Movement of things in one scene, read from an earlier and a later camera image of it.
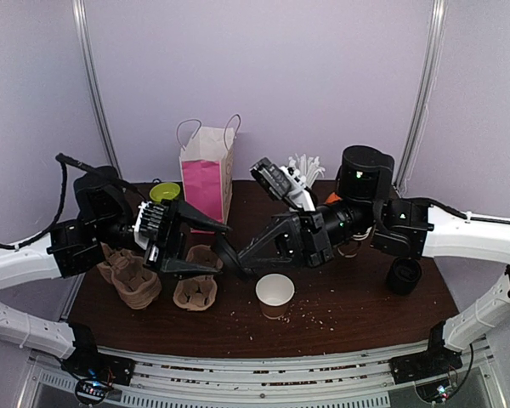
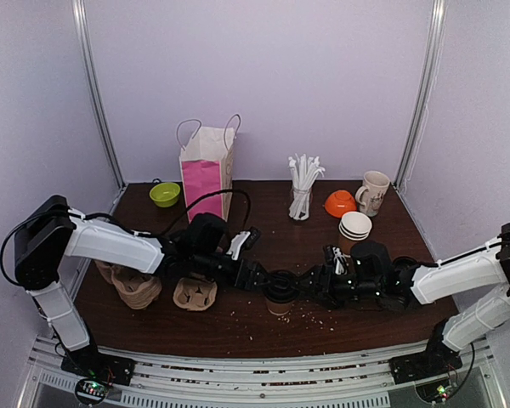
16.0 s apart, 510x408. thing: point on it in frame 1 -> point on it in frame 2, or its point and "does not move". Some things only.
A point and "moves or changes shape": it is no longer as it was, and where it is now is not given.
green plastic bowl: (164, 191) does not move
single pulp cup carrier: (198, 293) does not move
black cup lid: (229, 259) moves or changes shape
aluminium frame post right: (424, 95) does not move
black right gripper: (308, 239) -> (320, 285)
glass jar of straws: (308, 168) does not move
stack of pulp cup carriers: (138, 287) does not move
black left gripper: (165, 244) -> (250, 276)
